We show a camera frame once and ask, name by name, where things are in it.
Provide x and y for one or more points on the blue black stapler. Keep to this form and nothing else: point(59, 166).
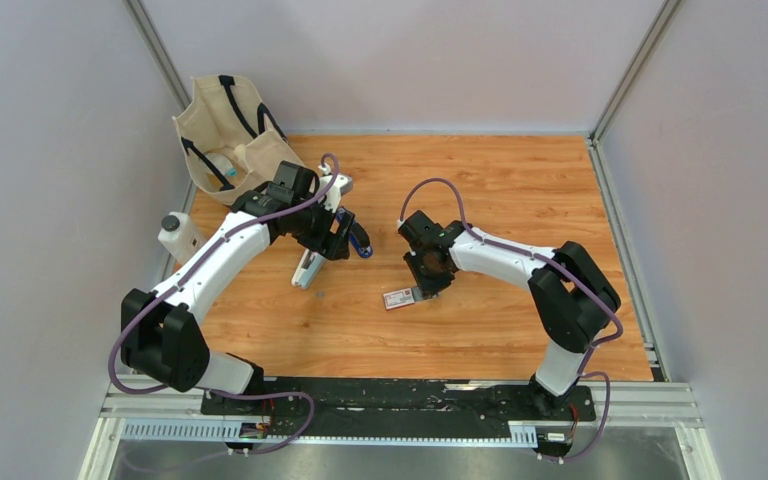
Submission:
point(360, 241)

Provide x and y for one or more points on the red white staple box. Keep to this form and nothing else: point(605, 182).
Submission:
point(404, 297)

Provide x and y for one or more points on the aluminium frame rail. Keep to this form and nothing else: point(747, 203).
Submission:
point(661, 416)

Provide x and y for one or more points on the white bottle black cap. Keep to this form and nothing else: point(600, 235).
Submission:
point(180, 236)

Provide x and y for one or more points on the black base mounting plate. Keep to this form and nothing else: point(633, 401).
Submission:
point(402, 408)

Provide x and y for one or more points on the light blue white stapler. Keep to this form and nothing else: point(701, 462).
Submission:
point(307, 269)

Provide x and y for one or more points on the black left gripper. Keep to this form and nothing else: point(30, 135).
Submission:
point(333, 246)

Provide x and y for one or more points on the small bottle in bag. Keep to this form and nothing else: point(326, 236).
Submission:
point(223, 165)

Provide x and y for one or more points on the beige canvas tote bag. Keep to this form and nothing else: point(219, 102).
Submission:
point(227, 115)

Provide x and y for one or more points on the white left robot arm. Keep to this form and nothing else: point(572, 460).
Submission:
point(161, 333)

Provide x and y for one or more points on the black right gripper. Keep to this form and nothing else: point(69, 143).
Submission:
point(427, 287)

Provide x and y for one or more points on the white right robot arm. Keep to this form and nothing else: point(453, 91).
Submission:
point(573, 298)

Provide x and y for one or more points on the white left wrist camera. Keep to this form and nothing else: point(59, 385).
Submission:
point(333, 188)

